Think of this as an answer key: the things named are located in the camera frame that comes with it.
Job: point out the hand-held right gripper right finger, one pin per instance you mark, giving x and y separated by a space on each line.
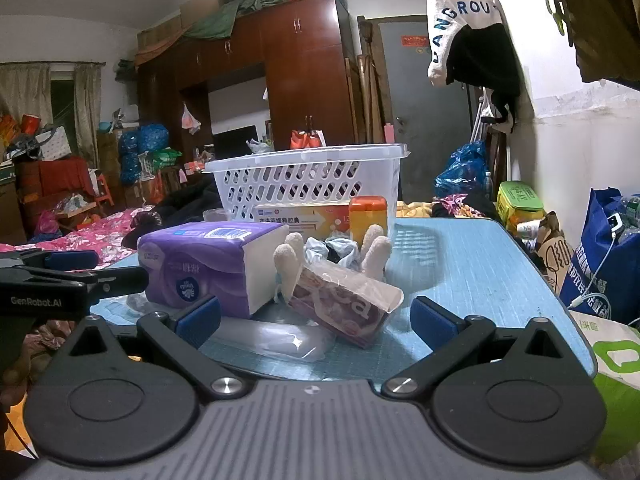
430 319

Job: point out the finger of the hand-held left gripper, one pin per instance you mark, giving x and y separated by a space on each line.
120 280
75 260

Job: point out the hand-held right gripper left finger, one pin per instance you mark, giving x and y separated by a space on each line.
200 319

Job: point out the purple tissue pack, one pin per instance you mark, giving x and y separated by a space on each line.
200 265

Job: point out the clear plastic bag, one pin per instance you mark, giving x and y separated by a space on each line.
280 340

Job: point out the white orange medicine box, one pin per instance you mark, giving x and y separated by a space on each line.
300 217

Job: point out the white plastic basket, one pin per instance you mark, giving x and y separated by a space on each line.
300 180

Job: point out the pink floral blanket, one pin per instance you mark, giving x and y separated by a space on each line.
100 232

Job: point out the small red stool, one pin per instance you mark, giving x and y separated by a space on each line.
103 190

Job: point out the red cloth cover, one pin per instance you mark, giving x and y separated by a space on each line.
60 177

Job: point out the brown snack packet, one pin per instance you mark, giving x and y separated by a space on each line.
340 305

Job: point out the black clothing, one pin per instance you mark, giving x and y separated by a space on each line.
190 200

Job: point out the pile of colorful clothes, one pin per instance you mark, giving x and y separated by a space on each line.
450 206

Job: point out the green plastic bag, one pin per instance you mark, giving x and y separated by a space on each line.
166 157

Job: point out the brown paper bag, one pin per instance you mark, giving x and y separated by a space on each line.
557 255

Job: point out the pile of colorful packages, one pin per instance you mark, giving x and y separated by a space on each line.
10 132

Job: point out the blue patterned plastic bags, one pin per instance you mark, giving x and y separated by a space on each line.
150 137

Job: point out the red box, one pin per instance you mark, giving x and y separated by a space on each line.
31 123

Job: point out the beige curtain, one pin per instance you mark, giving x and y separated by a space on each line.
86 110
25 90

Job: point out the green box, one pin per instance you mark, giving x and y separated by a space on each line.
520 197

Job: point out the blue plastic bag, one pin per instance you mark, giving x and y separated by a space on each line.
460 170

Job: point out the window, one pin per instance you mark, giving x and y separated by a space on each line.
62 95

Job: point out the blue tote bag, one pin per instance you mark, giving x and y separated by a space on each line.
595 270

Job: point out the pink hanging plastic bag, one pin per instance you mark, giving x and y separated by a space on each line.
190 119

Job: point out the black monitor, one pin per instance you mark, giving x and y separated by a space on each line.
235 142

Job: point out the white plastic bag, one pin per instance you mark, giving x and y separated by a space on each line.
260 146

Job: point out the pink roll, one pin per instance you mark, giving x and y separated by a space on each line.
388 133

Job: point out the white green shopping bag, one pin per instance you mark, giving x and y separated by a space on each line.
620 385

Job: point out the orange red bag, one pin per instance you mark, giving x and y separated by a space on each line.
307 140

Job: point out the grey door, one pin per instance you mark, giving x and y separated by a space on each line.
410 110

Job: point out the white power bank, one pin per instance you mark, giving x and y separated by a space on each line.
616 222

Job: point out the wooden poles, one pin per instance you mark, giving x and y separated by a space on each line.
370 85

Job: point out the black garment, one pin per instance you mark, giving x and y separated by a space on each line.
480 60

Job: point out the brown wooden wardrobe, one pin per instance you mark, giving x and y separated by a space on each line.
300 70

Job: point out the red door sticker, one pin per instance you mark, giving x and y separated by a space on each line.
415 42

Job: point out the green cloth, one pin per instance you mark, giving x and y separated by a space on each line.
220 20

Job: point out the cardboard boxes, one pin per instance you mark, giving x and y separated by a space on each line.
200 7

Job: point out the white hoodie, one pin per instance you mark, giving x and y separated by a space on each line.
450 10

